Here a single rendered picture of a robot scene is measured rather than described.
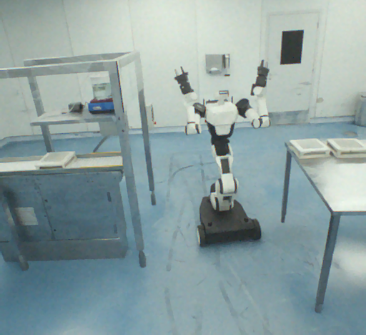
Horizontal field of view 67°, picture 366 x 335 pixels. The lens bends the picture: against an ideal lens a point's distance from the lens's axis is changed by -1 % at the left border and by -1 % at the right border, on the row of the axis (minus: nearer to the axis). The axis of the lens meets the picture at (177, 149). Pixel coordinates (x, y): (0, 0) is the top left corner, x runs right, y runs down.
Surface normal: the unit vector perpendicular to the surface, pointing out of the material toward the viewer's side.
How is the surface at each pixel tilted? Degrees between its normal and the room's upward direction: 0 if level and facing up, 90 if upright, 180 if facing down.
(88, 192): 90
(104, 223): 90
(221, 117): 90
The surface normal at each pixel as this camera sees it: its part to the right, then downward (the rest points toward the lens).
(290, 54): -0.01, 0.39
